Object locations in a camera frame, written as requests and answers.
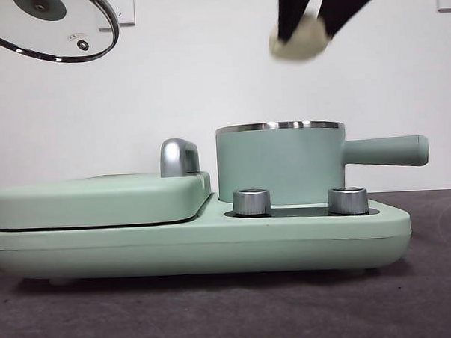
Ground silver griddle cover handle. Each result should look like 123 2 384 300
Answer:
159 138 201 179

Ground green breakfast machine base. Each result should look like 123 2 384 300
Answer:
0 190 417 289

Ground glass pot lid green knob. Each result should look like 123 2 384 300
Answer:
0 0 122 67

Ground green griddle cover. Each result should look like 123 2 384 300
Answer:
0 170 213 230

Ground silver control knob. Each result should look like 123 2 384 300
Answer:
326 186 369 216
232 188 272 218

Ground green pot with handle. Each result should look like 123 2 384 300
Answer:
215 114 433 210

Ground shell-shaped white bun green flecks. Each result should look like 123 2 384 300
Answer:
266 9 336 63

